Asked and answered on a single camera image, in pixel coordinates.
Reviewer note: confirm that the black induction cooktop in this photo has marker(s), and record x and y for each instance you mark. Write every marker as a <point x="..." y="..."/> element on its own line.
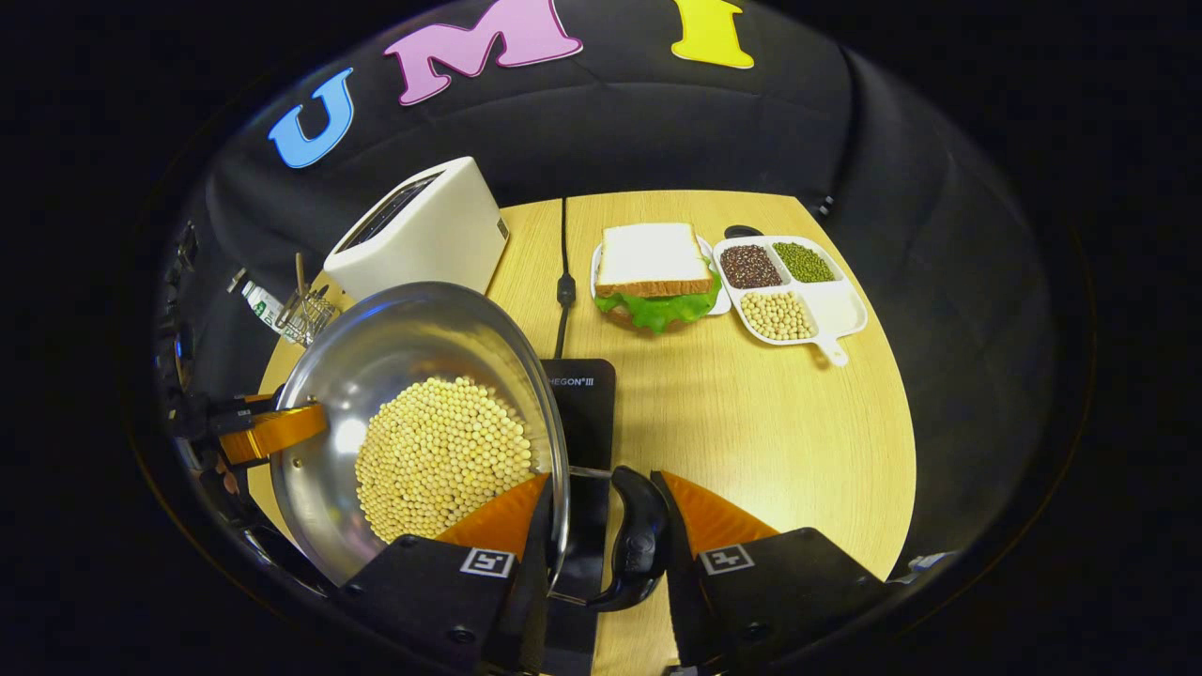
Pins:
<point x="587" y="422"/>

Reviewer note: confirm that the small black object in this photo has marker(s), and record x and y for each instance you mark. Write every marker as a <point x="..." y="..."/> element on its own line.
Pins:
<point x="744" y="231"/>

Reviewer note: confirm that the small heap of soybeans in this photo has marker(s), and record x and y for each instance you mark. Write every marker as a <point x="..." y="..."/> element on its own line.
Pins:
<point x="778" y="315"/>

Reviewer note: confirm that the wooden utensil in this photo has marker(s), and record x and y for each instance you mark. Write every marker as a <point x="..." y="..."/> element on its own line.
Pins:
<point x="300" y="272"/>

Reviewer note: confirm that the white divided tray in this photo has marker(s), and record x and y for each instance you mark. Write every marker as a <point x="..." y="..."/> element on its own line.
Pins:
<point x="836" y="305"/>

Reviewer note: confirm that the white bottle with green label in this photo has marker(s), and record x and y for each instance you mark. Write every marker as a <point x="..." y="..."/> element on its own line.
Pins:
<point x="263" y="305"/>

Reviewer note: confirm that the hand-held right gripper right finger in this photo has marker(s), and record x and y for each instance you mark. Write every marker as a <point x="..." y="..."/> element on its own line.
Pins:
<point x="770" y="591"/>

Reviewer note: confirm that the white toaster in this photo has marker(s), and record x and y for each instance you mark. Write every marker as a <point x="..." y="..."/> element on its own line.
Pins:
<point x="423" y="244"/>

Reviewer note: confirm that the pile of dark red beans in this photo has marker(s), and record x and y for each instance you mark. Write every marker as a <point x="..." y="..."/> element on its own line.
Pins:
<point x="749" y="267"/>

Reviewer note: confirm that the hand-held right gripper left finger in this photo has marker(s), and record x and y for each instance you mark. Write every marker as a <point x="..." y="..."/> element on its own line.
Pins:
<point x="423" y="591"/>

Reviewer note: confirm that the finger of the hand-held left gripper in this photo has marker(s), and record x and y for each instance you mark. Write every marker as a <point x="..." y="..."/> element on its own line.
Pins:
<point x="272" y="432"/>

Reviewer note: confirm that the sandwich with lettuce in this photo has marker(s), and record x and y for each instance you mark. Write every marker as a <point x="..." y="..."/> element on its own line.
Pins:
<point x="653" y="253"/>

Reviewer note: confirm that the pile of green mung beans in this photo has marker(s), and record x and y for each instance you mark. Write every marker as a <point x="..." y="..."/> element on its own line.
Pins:
<point x="803" y="263"/>

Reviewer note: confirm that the pile of yellow soybeans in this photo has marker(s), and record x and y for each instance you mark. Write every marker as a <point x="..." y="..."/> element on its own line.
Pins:
<point x="441" y="451"/>

